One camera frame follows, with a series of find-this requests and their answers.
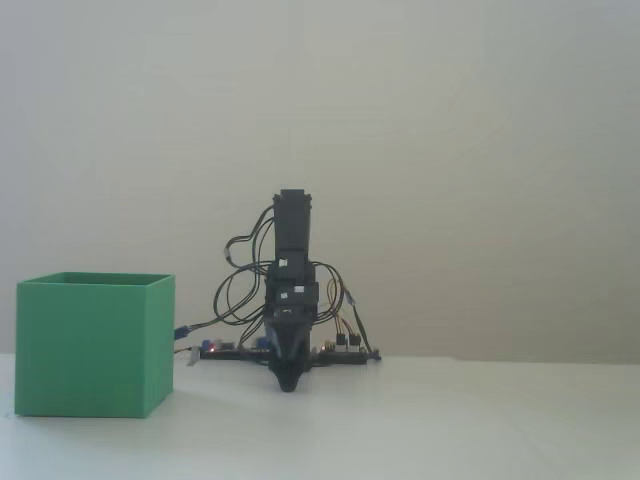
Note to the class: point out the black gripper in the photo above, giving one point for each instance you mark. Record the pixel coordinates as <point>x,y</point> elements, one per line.
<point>292,305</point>

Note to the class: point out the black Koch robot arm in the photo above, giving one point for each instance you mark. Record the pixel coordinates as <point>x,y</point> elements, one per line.
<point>293,225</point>

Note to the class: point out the green square plastic bin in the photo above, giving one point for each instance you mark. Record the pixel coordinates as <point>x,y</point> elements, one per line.
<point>85,350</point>

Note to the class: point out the circuit board with jumper headers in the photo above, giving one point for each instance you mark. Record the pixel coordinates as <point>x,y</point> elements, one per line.
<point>345,356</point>

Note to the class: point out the blue controller circuit board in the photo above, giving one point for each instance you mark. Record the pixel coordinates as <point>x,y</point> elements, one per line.
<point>215,353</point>

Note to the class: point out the grey tape strip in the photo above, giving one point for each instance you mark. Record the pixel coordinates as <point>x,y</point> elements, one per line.
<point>192,356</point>

